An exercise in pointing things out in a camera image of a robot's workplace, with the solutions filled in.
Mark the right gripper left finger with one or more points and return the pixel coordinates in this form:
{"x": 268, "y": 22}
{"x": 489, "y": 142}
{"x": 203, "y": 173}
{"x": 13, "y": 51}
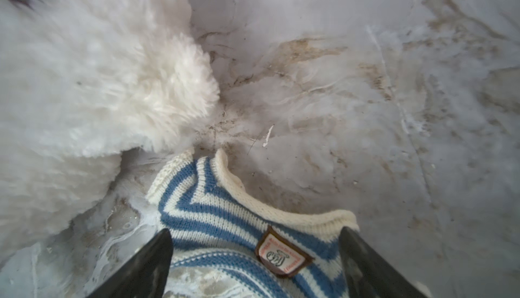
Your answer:
{"x": 144, "y": 275}

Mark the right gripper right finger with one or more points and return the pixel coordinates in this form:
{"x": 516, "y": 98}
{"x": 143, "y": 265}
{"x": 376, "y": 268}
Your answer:
{"x": 367, "y": 274}

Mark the blue white striped knit sweater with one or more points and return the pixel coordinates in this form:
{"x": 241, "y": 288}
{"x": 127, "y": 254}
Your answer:
{"x": 215, "y": 224}

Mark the white fluffy teddy bear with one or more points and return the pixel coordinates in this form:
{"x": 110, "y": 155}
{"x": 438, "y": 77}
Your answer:
{"x": 82, "y": 82}

